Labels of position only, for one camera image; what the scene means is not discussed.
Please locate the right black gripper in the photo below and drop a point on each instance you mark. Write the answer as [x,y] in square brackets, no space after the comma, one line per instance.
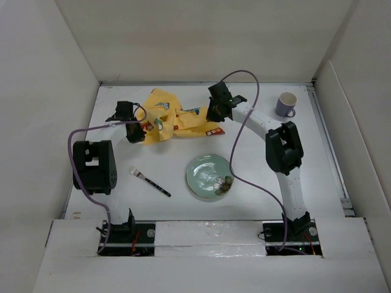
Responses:
[211,116]

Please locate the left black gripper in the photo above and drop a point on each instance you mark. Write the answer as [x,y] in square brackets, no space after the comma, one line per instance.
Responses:
[138,137]

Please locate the yellow truck print placemat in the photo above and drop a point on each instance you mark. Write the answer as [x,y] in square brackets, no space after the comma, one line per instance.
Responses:
[167,119]

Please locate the fork with black handle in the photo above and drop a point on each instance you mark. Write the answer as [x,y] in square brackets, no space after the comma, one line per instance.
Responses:
[135,172]

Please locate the purple mug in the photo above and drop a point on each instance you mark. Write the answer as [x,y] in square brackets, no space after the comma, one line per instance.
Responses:
[285,105]

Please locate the green floral plate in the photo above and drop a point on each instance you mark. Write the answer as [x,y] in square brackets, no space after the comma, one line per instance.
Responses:
[209,177]

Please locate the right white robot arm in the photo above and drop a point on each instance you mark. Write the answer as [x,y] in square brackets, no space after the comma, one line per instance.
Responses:
[283,148]

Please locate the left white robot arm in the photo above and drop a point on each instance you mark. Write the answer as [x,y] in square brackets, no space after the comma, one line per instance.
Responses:
[93,162]

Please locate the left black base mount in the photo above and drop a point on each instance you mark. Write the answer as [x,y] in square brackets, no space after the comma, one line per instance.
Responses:
[138,241]

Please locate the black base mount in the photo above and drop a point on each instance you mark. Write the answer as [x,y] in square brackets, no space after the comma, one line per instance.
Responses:
[138,241]
[277,243]

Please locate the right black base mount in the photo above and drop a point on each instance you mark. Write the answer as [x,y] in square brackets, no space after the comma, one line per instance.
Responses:
[277,243]

